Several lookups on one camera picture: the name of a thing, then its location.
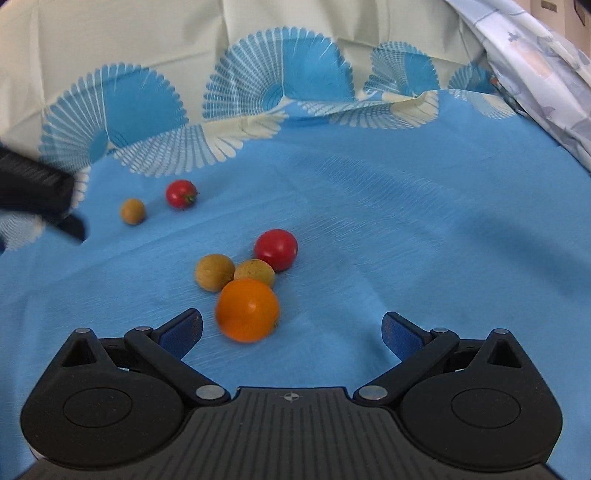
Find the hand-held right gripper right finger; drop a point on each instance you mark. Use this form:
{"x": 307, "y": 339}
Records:
{"x": 401, "y": 334}

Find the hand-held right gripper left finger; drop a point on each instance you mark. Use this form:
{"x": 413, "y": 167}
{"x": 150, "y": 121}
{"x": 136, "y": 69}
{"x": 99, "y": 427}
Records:
{"x": 184, "y": 332}

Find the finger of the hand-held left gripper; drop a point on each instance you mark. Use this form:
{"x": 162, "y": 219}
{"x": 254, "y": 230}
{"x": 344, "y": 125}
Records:
{"x": 32, "y": 184}
{"x": 71, "y": 227}

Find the tan longan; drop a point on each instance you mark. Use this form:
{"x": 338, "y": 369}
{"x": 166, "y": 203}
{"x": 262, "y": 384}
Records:
{"x": 213, "y": 272}
{"x": 256, "y": 271}
{"x": 133, "y": 211}

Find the orange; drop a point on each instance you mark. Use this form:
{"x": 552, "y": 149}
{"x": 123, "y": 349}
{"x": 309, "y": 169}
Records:
{"x": 248, "y": 310}

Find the red cherry tomato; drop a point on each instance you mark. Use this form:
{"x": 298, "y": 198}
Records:
{"x": 181, "y": 194}
{"x": 275, "y": 249}

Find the blue fan-print bedsheet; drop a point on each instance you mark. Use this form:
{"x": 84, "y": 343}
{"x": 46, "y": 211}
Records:
{"x": 392, "y": 207}

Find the pale patterned cloth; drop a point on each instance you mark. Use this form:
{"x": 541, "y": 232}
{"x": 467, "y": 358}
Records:
{"x": 531, "y": 60}

